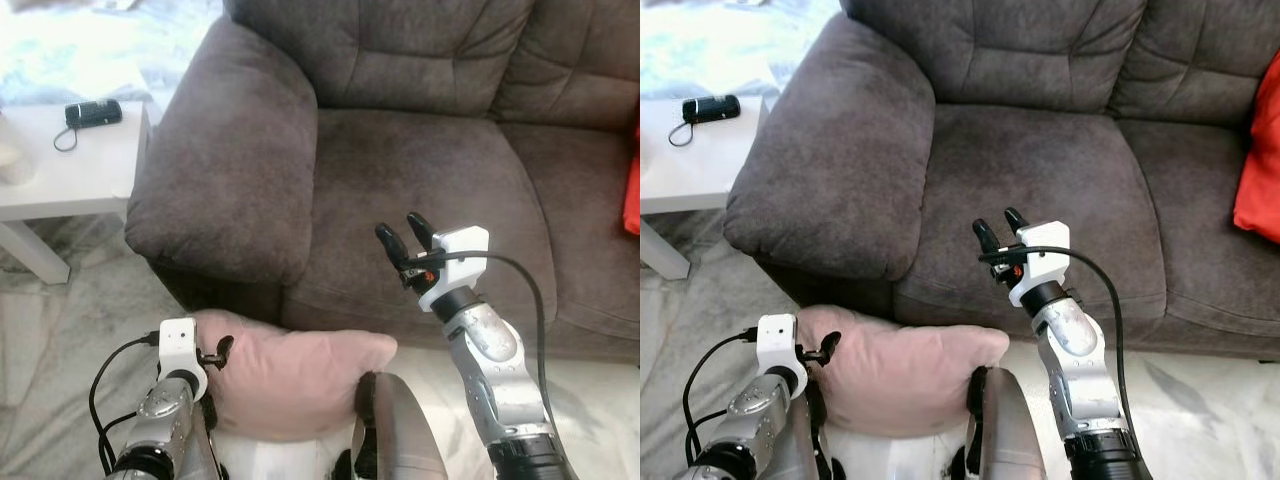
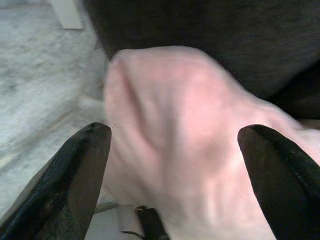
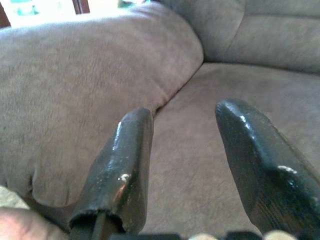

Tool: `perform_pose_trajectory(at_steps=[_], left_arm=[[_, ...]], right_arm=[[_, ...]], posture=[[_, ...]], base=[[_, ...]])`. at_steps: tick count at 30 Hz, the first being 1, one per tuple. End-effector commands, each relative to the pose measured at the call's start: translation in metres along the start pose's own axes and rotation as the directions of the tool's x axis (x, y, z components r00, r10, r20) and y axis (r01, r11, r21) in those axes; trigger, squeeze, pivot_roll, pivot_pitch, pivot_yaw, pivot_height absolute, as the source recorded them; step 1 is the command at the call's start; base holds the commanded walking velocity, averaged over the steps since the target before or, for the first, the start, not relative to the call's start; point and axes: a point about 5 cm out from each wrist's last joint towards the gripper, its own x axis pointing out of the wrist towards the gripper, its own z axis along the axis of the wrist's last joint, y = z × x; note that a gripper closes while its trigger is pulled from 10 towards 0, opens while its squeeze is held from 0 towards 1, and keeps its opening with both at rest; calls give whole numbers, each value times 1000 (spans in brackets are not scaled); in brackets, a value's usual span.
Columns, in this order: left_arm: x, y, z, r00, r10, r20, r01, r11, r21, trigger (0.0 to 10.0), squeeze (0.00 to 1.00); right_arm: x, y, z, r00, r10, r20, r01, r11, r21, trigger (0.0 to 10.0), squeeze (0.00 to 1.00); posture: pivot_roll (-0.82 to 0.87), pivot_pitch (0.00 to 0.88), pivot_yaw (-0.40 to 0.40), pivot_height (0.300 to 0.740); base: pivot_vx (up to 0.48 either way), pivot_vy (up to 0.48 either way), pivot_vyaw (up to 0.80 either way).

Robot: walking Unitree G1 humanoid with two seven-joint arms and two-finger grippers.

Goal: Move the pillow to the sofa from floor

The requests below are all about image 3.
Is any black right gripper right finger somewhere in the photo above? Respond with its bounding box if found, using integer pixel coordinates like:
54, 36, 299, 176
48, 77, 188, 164
214, 98, 320, 238

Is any dark grey fabric sofa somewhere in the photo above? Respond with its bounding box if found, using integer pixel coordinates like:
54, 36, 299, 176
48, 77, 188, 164
0, 0, 320, 237

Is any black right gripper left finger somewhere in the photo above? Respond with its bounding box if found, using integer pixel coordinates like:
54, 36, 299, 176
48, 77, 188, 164
69, 107, 154, 236

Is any dark brown window frame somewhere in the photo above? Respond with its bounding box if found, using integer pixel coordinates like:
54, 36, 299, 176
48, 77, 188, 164
71, 0, 91, 15

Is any pale pink plush pillow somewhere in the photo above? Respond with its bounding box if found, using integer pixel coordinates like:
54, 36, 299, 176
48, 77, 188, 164
0, 206, 69, 240

